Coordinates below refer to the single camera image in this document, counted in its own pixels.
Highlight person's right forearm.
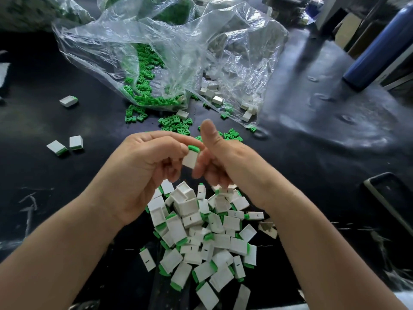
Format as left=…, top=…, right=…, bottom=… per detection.
left=261, top=190, right=407, bottom=310

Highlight blue cylinder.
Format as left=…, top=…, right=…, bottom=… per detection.
left=342, top=3, right=413, bottom=91

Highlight person's left hand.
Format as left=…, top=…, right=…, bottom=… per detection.
left=87, top=131, right=204, bottom=226

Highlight white paper sheet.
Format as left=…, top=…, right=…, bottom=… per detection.
left=0, top=62, right=10, bottom=88

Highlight person's right hand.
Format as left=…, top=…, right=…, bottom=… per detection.
left=191, top=120, right=288, bottom=214

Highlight clear plastic bag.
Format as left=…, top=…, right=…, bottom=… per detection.
left=53, top=0, right=289, bottom=117

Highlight empty white shell right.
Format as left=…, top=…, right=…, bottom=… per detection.
left=258, top=220, right=278, bottom=240

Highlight pile of assembled white-green pieces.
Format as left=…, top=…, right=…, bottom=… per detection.
left=147, top=179, right=265, bottom=310

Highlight pile of green clips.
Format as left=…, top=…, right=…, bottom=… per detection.
left=123, top=43, right=259, bottom=143

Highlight plastic bag full of green pieces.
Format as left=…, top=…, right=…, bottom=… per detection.
left=100, top=0, right=197, bottom=25

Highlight person's left forearm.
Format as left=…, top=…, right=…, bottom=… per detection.
left=0, top=197, right=126, bottom=310

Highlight brown cardboard box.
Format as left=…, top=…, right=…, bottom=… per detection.
left=334, top=11, right=364, bottom=49

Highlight white metal frame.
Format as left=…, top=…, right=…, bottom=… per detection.
left=316, top=0, right=413, bottom=46

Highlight black smartphone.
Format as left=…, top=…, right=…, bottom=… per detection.
left=364, top=172, right=413, bottom=235

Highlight large bag of assembled pieces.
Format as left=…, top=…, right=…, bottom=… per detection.
left=0, top=0, right=96, bottom=33

